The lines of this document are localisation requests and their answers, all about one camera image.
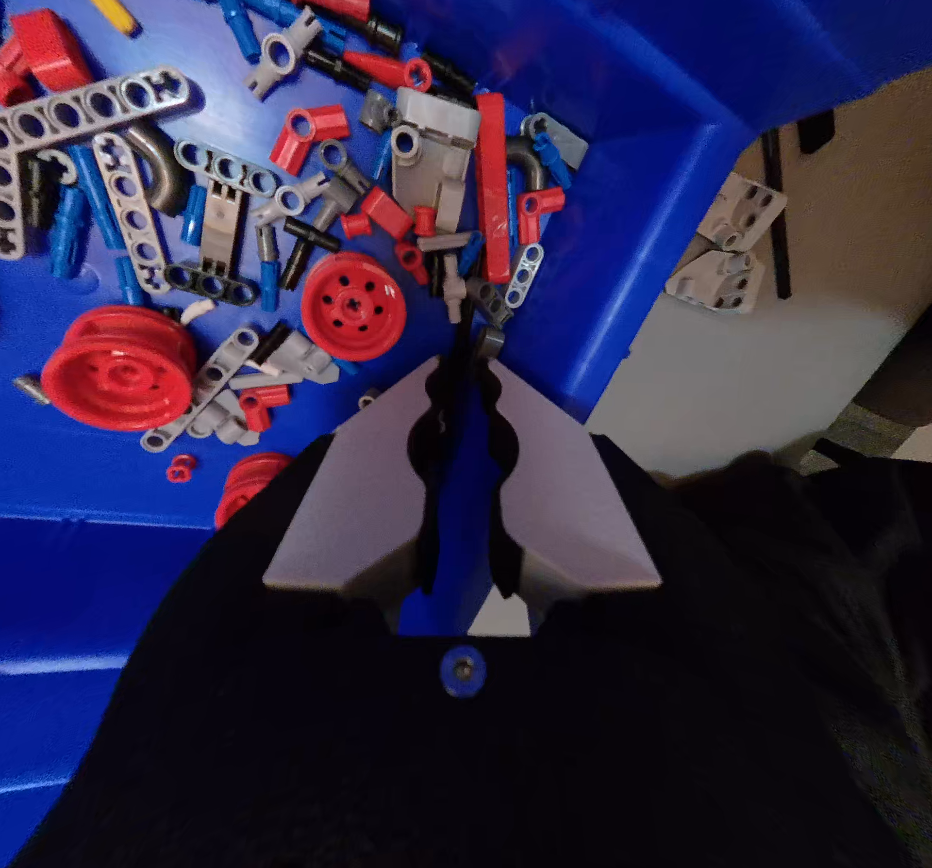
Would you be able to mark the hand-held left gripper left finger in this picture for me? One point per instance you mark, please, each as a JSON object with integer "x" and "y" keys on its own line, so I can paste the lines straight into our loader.
{"x": 349, "y": 519}

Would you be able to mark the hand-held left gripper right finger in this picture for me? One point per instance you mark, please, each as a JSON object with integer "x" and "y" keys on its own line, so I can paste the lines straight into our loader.
{"x": 575, "y": 519}

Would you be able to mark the pile of toy building parts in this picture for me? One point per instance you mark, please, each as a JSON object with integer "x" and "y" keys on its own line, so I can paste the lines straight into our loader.
{"x": 291, "y": 198}

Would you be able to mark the blue plastic bin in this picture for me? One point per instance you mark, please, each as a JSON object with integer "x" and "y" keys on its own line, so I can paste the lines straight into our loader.
{"x": 655, "y": 45}

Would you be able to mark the red toy wheel rim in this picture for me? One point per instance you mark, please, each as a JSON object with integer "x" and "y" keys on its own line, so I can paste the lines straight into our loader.
{"x": 354, "y": 306}
{"x": 120, "y": 366}
{"x": 251, "y": 486}

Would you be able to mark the pale three-hole toy beam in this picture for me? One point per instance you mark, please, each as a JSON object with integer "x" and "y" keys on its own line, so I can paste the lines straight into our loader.
{"x": 524, "y": 275}

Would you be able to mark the person's dark clothing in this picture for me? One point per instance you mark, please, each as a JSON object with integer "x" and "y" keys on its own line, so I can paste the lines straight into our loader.
{"x": 837, "y": 533}

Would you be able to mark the dark three-hole toy beam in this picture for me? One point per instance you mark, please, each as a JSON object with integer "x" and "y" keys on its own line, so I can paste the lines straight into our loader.
{"x": 211, "y": 284}

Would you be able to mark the grey angled toy block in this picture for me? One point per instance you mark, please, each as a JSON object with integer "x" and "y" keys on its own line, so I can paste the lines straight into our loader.
{"x": 717, "y": 284}
{"x": 743, "y": 213}

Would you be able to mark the red toy angle connector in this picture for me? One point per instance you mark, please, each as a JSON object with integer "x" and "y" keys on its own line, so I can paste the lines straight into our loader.
{"x": 542, "y": 209}
{"x": 306, "y": 129}

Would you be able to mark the brown grey toy fork piece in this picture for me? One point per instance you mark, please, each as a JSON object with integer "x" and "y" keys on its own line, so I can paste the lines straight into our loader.
{"x": 222, "y": 227}

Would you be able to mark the long red toy beam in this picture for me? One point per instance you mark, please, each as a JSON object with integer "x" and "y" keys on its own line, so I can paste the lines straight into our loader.
{"x": 494, "y": 184}

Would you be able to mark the brown furniture piece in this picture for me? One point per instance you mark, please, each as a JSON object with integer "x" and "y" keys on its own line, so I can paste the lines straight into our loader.
{"x": 895, "y": 380}

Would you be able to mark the large grey toy block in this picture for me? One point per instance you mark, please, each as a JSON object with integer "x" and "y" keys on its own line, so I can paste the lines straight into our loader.
{"x": 429, "y": 176}

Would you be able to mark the black metal leg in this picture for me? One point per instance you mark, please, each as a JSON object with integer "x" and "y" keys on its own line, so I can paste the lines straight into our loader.
{"x": 775, "y": 213}

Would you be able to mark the dark curved toy pipe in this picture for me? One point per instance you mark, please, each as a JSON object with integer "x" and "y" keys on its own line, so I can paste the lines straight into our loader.
{"x": 164, "y": 176}
{"x": 526, "y": 155}

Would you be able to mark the grey seven-hole toy beam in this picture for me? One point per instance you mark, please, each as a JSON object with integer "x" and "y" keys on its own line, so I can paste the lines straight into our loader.
{"x": 131, "y": 213}

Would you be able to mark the red toy cone piece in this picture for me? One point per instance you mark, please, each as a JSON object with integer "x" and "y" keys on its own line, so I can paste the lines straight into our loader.
{"x": 386, "y": 67}

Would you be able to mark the grey toy cross connector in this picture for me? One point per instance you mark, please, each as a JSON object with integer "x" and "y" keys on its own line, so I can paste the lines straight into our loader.
{"x": 280, "y": 53}

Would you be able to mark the long grey bent toy beam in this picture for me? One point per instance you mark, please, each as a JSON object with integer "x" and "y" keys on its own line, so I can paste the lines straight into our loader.
{"x": 87, "y": 105}

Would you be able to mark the black bracket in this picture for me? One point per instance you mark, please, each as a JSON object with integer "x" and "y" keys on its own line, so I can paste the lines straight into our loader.
{"x": 815, "y": 131}

